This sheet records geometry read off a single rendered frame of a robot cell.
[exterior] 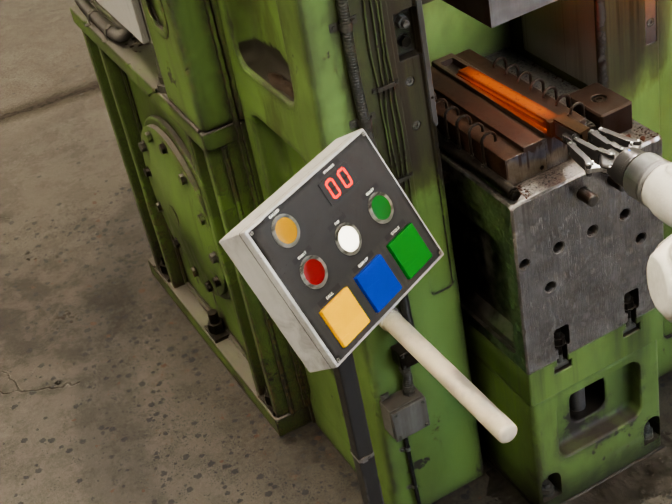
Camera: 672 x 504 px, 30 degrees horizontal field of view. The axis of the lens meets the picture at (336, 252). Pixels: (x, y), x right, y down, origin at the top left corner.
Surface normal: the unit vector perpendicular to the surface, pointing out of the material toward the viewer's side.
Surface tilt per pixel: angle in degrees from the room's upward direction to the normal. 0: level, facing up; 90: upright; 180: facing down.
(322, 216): 60
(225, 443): 0
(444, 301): 90
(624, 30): 90
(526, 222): 90
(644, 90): 90
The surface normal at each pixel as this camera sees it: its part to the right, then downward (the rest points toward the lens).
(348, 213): 0.61, -0.18
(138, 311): -0.17, -0.79
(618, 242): 0.48, 0.46
